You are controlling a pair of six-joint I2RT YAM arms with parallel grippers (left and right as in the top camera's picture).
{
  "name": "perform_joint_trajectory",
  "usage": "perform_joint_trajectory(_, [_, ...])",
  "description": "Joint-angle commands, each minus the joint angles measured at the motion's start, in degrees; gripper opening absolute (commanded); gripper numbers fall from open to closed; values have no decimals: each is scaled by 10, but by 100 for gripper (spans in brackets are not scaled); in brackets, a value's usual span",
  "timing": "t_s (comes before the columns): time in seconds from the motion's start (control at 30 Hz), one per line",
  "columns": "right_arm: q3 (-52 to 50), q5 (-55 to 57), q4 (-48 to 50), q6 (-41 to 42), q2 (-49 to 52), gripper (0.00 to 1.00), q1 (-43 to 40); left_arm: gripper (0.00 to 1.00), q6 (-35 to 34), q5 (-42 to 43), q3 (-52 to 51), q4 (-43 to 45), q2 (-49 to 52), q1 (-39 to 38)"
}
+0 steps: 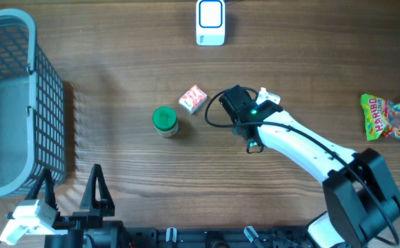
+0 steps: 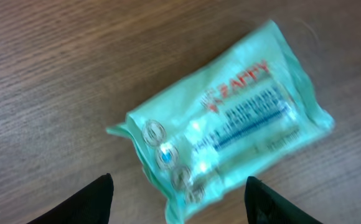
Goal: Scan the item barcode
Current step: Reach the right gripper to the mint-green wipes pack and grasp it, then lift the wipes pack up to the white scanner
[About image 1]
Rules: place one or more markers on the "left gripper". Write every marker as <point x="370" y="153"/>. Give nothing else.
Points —
<point x="94" y="216"/>

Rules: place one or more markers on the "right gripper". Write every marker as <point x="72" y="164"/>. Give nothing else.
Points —
<point x="234" y="129"/>

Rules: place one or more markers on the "small red white box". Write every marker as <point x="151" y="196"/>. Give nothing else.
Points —
<point x="193" y="99"/>

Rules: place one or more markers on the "green lid jar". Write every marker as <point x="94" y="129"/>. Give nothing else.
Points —
<point x="165" y="121"/>

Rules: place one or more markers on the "green Haribo candy bag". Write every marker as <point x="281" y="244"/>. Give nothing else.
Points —
<point x="382" y="117"/>

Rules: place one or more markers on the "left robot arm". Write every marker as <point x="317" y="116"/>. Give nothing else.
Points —
<point x="113" y="234"/>

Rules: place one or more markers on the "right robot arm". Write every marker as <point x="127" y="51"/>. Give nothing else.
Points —
<point x="362" y="198"/>

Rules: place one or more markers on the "white barcode scanner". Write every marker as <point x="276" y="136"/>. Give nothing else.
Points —
<point x="210" y="22"/>

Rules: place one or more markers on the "grey plastic shopping basket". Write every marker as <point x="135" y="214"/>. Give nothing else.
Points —
<point x="32" y="112"/>

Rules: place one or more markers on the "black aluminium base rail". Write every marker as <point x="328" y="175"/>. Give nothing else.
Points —
<point x="274" y="237"/>

